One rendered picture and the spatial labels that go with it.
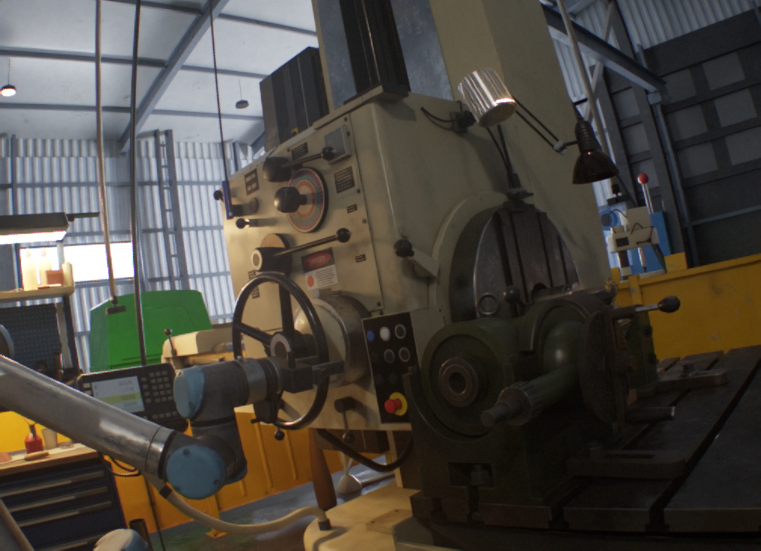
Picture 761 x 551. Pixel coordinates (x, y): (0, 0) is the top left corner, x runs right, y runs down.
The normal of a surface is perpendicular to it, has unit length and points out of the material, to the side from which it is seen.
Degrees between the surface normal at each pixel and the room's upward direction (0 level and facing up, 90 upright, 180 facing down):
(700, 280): 90
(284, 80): 90
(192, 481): 92
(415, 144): 90
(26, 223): 58
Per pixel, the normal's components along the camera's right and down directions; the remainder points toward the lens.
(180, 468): 0.12, -0.08
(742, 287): -0.71, 0.06
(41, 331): 0.64, -0.19
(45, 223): 0.44, -0.68
